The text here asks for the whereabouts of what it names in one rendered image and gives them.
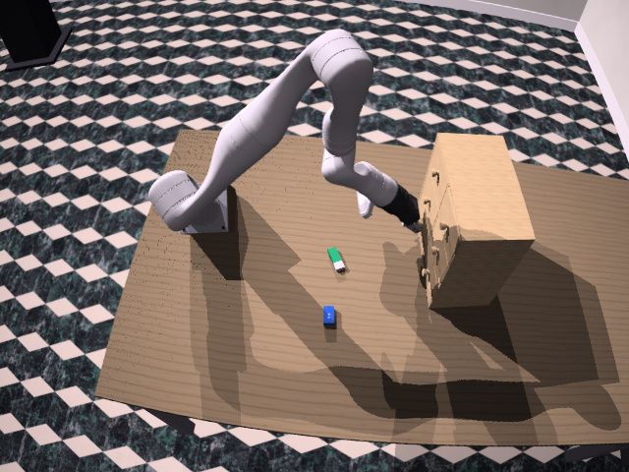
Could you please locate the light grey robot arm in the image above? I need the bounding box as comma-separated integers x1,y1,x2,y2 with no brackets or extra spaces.
148,29,383,231

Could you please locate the blue nine-volt battery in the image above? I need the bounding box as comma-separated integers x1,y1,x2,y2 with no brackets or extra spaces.
323,306,334,325

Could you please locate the green and white eraser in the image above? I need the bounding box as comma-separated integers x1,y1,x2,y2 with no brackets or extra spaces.
327,247,344,271

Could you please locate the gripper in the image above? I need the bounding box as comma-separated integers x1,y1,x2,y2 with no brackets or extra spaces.
357,173,423,234

